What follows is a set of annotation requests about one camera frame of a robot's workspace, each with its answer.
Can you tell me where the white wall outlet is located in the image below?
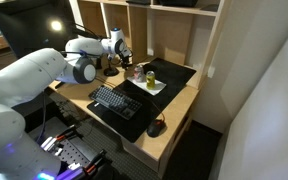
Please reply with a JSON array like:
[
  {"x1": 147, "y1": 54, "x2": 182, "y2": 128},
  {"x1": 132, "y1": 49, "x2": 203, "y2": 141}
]
[{"x1": 207, "y1": 65, "x2": 216, "y2": 80}]

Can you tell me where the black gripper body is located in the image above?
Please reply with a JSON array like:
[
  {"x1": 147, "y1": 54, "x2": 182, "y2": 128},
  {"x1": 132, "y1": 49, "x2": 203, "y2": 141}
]
[{"x1": 118, "y1": 50, "x2": 134, "y2": 65}]

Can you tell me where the yellow drink can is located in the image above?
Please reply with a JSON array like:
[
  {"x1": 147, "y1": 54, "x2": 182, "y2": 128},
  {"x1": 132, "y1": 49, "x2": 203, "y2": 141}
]
[{"x1": 145, "y1": 70, "x2": 157, "y2": 91}]

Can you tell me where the black red toggle clamp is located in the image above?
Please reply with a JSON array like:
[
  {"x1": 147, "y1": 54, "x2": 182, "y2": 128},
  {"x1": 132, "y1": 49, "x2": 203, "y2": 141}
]
[
  {"x1": 78, "y1": 149, "x2": 109, "y2": 178},
  {"x1": 40, "y1": 124, "x2": 82, "y2": 152}
]

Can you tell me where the black bag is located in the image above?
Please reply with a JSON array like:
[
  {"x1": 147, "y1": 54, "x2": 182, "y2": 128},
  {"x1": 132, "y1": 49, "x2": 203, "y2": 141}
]
[{"x1": 157, "y1": 0, "x2": 199, "y2": 8}]

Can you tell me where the black curved monitor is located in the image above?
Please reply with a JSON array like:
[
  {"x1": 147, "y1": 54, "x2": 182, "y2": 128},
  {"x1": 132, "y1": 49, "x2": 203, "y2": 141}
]
[{"x1": 0, "y1": 0, "x2": 80, "y2": 60}]

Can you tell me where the grey black keyboard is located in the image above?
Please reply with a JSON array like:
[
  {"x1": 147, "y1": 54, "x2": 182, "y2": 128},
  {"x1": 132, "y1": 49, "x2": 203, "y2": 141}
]
[{"x1": 88, "y1": 85, "x2": 144, "y2": 121}]

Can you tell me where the black orange computer mouse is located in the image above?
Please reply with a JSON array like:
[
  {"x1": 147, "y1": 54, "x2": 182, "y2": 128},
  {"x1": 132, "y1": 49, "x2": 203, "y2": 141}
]
[{"x1": 146, "y1": 118, "x2": 167, "y2": 139}]

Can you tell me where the black desk mat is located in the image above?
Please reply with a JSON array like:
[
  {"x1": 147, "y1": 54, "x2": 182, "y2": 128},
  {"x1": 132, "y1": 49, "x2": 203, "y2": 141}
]
[{"x1": 86, "y1": 57, "x2": 198, "y2": 144}]

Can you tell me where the wooden shelf unit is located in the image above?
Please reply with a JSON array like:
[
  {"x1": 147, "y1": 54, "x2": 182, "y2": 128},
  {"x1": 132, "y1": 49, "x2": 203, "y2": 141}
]
[{"x1": 68, "y1": 0, "x2": 234, "y2": 90}]

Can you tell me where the orange mouse cable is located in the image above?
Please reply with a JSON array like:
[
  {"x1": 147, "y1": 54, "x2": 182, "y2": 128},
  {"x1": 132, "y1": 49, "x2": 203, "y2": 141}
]
[{"x1": 147, "y1": 98, "x2": 167, "y2": 123}]

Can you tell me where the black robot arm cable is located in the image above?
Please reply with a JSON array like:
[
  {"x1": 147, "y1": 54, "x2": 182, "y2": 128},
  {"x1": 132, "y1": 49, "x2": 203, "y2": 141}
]
[{"x1": 36, "y1": 92, "x2": 49, "y2": 145}]

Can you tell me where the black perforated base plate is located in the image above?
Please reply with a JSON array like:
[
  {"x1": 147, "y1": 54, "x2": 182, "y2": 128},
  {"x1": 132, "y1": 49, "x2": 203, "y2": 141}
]
[{"x1": 27, "y1": 116, "x2": 119, "y2": 180}]

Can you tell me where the black keyboard cable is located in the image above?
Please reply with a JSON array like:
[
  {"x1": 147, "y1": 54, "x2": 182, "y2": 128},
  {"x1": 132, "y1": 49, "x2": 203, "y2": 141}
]
[{"x1": 94, "y1": 75, "x2": 118, "y2": 90}]

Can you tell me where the red drink can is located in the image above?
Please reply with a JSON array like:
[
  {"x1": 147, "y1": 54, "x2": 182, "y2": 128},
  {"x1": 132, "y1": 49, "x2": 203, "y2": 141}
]
[{"x1": 133, "y1": 64, "x2": 146, "y2": 84}]

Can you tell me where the bin with colourful items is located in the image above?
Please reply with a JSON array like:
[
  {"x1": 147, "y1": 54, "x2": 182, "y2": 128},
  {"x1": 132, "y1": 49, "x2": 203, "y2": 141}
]
[{"x1": 126, "y1": 74, "x2": 168, "y2": 97}]

